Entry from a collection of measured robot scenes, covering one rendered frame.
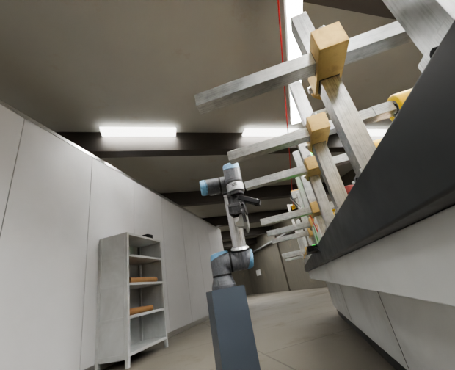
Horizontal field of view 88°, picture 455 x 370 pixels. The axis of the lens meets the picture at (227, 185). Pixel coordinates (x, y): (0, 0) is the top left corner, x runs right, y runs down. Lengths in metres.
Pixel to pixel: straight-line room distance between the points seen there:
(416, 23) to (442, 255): 0.24
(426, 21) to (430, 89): 0.06
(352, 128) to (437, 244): 0.22
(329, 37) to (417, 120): 0.30
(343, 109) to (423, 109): 0.27
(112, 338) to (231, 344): 2.00
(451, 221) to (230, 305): 1.65
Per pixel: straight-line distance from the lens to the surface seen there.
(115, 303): 3.56
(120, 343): 3.52
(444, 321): 1.00
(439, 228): 0.35
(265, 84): 0.50
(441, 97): 0.22
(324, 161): 0.72
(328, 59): 0.51
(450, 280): 0.38
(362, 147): 0.46
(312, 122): 0.69
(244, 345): 1.91
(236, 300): 1.88
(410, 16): 0.28
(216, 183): 1.33
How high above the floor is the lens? 0.58
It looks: 24 degrees up
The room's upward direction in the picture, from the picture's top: 11 degrees counter-clockwise
